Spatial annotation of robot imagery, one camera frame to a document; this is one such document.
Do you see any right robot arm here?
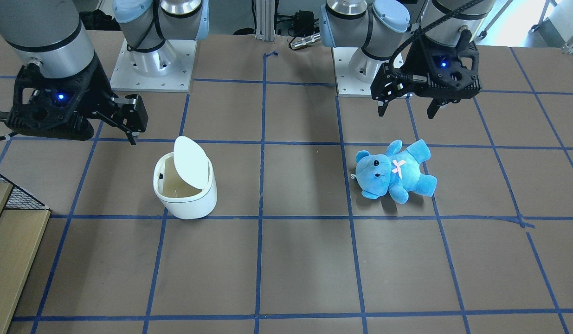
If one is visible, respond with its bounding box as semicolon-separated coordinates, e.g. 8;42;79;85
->
0;0;210;145

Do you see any blue teddy bear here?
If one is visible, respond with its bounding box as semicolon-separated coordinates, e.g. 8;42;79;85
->
350;140;438;204

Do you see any aluminium frame post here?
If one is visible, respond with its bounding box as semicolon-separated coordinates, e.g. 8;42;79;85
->
252;0;278;44

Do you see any checkered cloth wooden box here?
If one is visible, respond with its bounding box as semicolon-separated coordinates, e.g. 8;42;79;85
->
0;174;51;334

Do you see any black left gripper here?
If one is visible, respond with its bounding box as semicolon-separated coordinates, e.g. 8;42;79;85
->
371;63;447;119

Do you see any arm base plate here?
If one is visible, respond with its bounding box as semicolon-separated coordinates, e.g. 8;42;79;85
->
110;40;198;93
332;47;384;98

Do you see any white trash can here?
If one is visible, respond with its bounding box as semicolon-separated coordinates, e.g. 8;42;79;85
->
153;136;218;220

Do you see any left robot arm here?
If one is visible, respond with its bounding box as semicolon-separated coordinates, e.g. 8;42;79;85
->
319;0;494;118

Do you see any silver metal cylinder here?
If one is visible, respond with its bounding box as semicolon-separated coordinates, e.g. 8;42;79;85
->
288;32;322;51

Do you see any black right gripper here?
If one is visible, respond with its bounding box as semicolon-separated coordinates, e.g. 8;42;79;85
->
84;65;148;146

